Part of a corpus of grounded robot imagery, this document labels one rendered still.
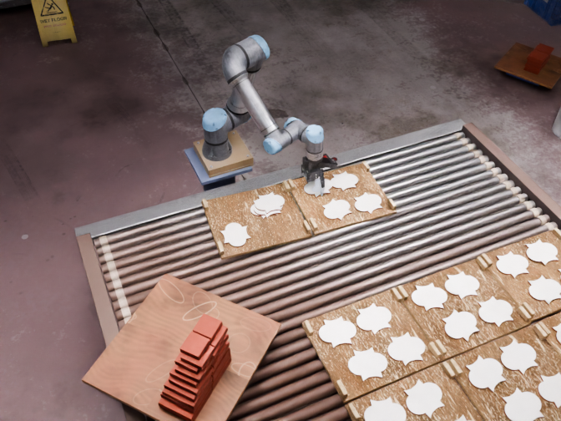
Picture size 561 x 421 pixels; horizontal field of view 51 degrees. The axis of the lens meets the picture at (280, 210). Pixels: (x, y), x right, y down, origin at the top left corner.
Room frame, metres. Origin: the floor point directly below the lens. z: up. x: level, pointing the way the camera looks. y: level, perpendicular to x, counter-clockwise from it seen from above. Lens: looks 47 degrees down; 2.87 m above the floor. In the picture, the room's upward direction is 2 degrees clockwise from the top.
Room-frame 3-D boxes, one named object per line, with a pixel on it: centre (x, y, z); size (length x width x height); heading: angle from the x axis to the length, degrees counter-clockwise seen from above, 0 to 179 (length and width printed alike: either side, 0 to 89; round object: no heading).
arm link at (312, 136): (1.97, -0.13, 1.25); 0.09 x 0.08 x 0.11; 46
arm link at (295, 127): (2.02, -0.05, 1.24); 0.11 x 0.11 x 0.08; 46
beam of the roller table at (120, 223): (2.10, -0.05, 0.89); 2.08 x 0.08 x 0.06; 116
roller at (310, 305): (1.45, -0.36, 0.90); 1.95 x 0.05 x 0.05; 116
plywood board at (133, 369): (1.04, 0.31, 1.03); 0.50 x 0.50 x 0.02; 66
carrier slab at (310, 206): (1.93, -0.28, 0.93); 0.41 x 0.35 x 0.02; 112
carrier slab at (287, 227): (1.77, 0.11, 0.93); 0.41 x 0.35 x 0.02; 111
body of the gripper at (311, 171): (1.96, -0.14, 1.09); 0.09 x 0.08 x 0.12; 113
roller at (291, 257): (1.68, -0.25, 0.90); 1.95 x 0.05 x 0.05; 116
